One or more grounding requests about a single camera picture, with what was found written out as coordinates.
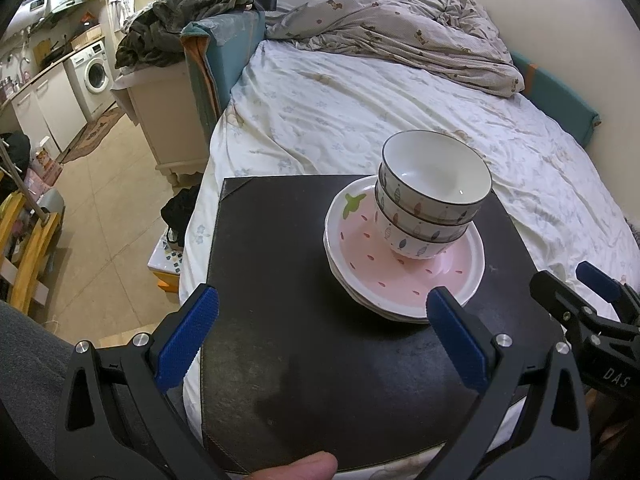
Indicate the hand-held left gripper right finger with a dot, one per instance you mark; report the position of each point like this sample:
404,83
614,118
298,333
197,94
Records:
457,337

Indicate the black leather mat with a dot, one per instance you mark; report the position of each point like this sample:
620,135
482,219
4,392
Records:
300,360

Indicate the pink patterned box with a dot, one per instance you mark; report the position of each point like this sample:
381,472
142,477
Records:
45,170

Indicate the white floral bed sheet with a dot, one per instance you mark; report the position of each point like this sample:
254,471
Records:
350,110

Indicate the white patterned box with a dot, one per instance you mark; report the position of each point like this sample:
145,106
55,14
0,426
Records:
165,260

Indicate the black cloth bundle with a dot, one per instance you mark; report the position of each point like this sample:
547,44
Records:
180,210

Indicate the person's grey trousers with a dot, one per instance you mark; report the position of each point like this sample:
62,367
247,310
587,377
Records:
25,385

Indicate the person's left hand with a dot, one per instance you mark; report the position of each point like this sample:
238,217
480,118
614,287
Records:
295,467

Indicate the brown patterned rug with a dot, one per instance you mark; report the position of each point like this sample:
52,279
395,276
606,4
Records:
90,137

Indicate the grey container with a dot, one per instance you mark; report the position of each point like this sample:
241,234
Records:
52,205

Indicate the dark clothes pile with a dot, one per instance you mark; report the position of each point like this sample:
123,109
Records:
165,30

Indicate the teal bed guard panel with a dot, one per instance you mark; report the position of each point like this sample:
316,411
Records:
560,105
225,60

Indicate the pink strawberry plate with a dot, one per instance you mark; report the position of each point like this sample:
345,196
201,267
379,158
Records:
350,290
395,316
370,255

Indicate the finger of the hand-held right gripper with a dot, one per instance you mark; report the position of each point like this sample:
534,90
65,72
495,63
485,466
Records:
560,300
600,280

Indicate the beige printed duvet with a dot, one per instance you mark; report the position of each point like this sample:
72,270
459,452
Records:
400,30

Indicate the yellow wooden frame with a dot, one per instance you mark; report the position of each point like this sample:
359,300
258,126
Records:
30,255

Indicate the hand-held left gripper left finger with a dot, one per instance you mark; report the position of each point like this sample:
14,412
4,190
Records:
187,335

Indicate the white bowl with leaf print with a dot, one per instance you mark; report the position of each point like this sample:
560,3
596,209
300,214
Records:
415,225
435,170
415,247

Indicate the cream bedside cabinet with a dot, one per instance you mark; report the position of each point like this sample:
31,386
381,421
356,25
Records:
165,120

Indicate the white hanging shirt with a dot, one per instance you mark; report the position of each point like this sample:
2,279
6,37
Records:
122,0

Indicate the white washing machine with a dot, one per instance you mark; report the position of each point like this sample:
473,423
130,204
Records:
92,77

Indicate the white kitchen base cabinets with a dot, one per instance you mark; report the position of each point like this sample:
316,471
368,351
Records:
50,110

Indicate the black bag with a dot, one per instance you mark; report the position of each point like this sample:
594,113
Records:
15,152

